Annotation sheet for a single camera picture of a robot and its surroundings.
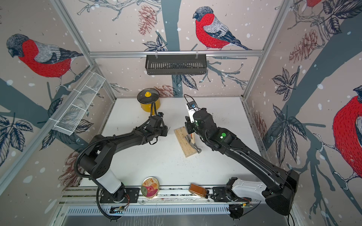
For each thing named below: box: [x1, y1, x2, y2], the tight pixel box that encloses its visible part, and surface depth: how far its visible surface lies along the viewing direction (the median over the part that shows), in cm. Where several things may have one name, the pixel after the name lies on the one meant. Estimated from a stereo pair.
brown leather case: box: [188, 182, 210, 200], surface depth 74 cm
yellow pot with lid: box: [136, 88, 161, 113], surface depth 109 cm
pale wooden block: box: [173, 126, 198, 158], surface depth 91 cm
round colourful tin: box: [140, 176, 160, 199], surface depth 75 cm
